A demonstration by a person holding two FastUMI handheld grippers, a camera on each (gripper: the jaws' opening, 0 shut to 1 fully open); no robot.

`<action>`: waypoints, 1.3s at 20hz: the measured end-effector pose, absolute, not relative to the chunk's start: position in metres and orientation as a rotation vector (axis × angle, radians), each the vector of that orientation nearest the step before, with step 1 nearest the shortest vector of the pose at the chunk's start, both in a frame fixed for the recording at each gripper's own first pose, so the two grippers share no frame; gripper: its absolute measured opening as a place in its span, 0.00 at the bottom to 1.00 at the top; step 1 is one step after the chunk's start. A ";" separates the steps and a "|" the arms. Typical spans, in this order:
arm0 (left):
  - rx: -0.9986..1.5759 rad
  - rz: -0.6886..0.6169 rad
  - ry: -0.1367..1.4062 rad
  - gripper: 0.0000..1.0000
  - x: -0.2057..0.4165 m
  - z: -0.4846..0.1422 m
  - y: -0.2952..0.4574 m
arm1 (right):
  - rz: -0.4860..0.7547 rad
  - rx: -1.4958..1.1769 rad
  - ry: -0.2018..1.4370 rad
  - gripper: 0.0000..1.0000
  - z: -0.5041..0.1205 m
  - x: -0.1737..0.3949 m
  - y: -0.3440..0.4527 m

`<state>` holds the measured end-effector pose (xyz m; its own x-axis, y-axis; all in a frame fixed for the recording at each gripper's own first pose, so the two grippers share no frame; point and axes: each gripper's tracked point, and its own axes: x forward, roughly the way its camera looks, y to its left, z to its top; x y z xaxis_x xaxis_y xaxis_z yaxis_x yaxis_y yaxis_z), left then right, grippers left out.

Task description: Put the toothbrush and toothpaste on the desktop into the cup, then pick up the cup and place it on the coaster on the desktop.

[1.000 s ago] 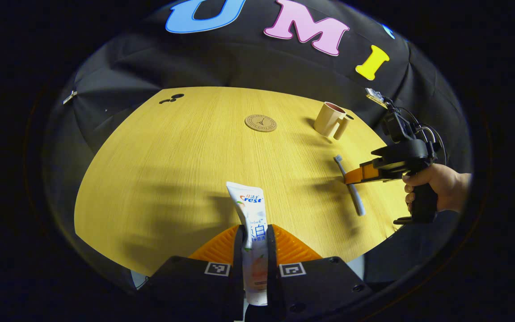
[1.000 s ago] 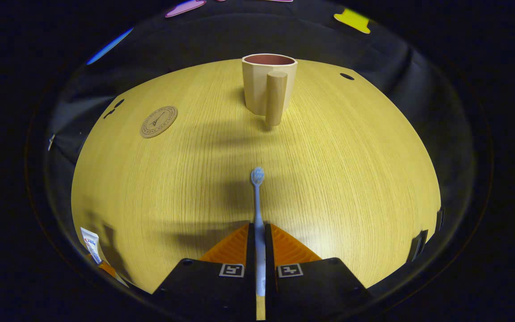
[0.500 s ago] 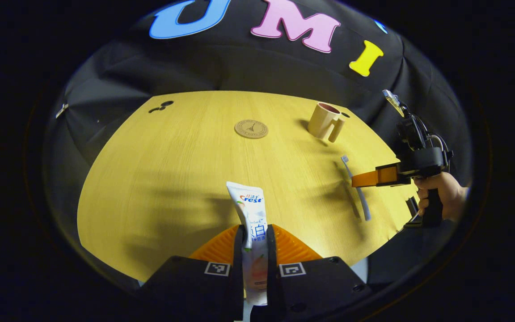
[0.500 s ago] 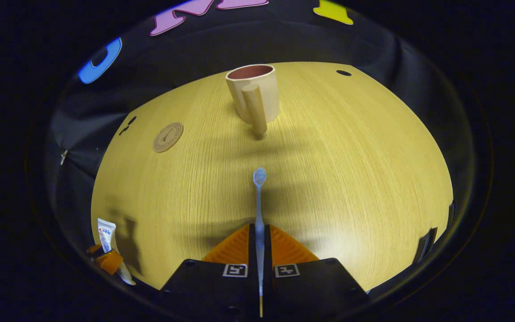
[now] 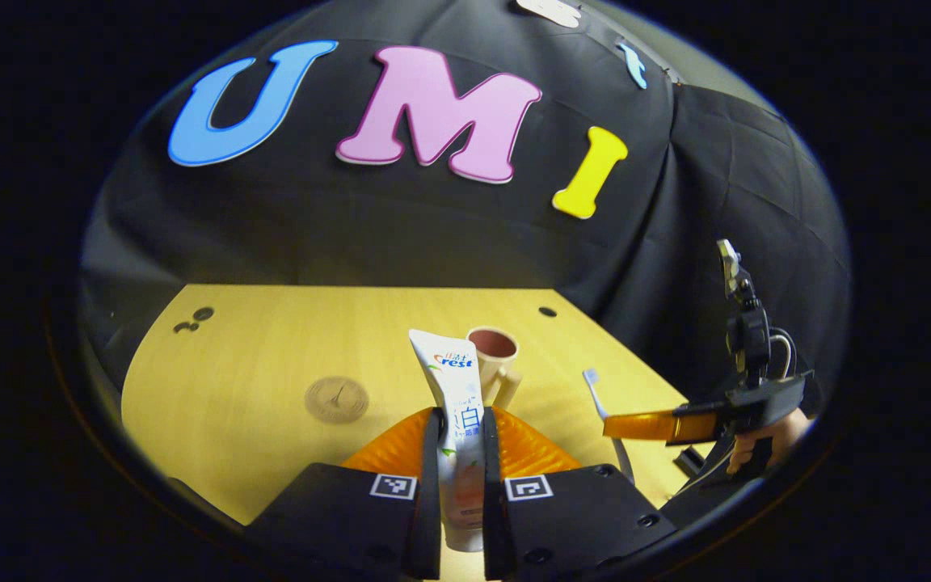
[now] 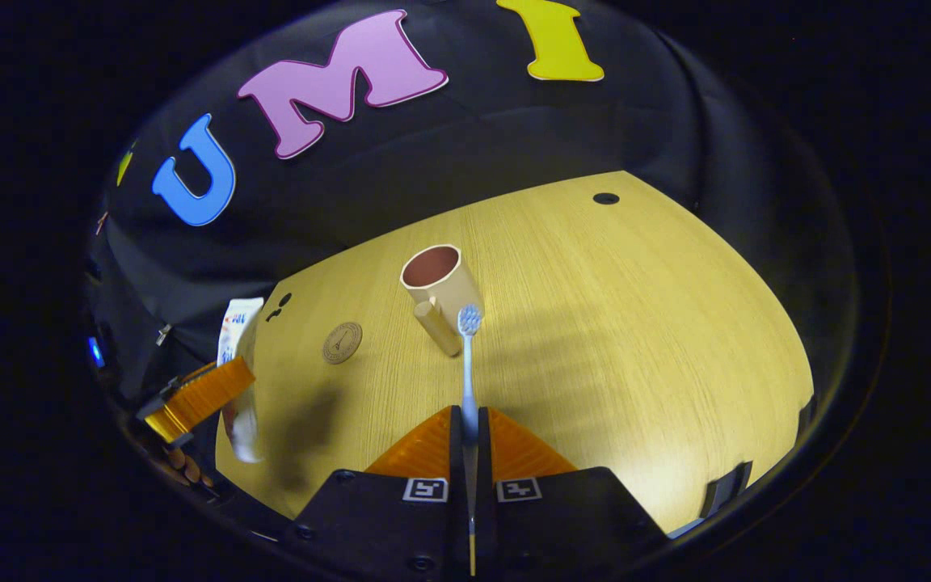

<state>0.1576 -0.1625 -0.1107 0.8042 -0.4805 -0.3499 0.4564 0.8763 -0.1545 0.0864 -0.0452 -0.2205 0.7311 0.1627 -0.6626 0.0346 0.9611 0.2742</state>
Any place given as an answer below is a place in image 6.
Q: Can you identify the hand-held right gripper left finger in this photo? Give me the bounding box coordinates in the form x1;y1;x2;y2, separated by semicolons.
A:
292;406;467;582

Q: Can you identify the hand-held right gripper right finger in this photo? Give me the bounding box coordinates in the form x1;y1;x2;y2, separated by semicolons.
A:
475;406;672;582

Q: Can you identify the blue toothbrush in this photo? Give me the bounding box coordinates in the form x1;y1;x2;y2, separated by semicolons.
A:
457;304;484;576

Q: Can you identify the white toothpaste tube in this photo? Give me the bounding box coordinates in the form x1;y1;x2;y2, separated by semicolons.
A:
217;297;266;464

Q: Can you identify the round brown coaster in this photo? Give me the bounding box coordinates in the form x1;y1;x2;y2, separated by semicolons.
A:
322;322;364;365

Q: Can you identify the beige cup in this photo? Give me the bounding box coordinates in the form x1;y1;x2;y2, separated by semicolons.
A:
399;244;485;357

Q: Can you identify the wooden desktop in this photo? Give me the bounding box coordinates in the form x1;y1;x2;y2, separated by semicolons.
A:
215;170;815;534

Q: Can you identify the small black block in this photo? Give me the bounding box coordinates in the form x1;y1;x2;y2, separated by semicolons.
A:
704;461;755;518

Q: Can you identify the black backdrop cloth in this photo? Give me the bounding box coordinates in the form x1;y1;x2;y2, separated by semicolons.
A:
82;0;862;421

